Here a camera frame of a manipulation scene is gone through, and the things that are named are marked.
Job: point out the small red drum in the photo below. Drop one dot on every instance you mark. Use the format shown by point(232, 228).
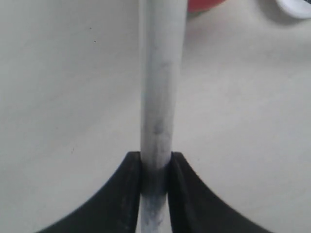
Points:
point(195, 6)

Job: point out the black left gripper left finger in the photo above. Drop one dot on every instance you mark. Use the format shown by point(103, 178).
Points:
point(113, 209)

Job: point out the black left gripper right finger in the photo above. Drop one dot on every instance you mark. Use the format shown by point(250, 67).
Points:
point(194, 208)

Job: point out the white plastic tray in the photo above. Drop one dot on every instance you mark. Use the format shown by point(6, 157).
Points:
point(300, 9)

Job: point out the white drumstick with ball tip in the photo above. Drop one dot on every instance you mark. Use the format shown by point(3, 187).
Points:
point(161, 35)

